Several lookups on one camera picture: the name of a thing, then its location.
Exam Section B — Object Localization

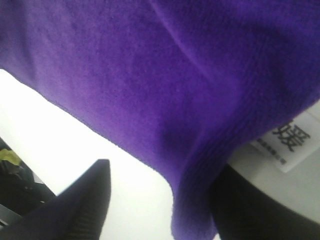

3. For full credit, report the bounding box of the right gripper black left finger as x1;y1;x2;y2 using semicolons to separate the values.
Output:
0;159;111;240

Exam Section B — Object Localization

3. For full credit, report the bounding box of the purple microfiber towel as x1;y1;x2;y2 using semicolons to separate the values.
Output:
0;0;320;240

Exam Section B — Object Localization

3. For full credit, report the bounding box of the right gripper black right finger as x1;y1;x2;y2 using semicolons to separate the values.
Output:
209;165;320;240

